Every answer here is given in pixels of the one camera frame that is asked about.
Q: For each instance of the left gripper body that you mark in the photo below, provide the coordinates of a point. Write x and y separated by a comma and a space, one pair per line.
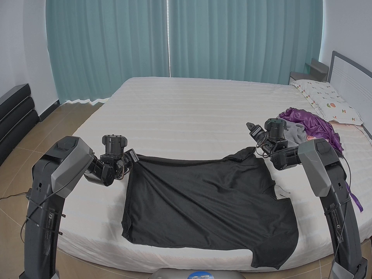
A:
132, 155

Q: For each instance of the pink garment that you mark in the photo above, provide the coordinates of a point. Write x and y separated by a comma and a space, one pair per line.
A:
311, 138

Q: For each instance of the black T-shirt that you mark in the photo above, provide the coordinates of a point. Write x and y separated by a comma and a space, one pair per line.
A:
203, 202

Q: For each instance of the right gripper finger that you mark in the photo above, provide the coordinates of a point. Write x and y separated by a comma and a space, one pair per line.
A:
250, 126

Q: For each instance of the blue-green curtain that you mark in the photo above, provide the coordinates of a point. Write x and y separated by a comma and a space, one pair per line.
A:
247, 30
107, 39

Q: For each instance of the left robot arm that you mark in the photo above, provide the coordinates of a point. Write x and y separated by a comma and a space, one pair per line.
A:
69, 158

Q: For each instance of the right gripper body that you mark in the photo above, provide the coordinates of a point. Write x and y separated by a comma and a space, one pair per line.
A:
258, 133

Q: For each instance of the white printed pillow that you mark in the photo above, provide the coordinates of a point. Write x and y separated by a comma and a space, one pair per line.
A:
328, 100

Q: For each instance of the bed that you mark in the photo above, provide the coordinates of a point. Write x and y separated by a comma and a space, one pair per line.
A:
189, 112

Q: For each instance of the grey bedside table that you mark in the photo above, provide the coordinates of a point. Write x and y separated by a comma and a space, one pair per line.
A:
309, 72

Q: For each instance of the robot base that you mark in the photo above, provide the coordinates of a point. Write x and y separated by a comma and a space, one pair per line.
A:
200, 274

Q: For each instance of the grey garment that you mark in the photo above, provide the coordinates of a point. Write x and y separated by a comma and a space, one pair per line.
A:
295, 132

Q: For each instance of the purple satin garment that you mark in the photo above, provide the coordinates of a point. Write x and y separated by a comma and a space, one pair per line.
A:
308, 118

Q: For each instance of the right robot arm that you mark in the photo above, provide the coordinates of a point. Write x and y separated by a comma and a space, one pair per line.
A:
322, 167

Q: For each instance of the black chest of drawers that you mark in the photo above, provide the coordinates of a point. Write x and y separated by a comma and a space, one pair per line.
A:
14, 118

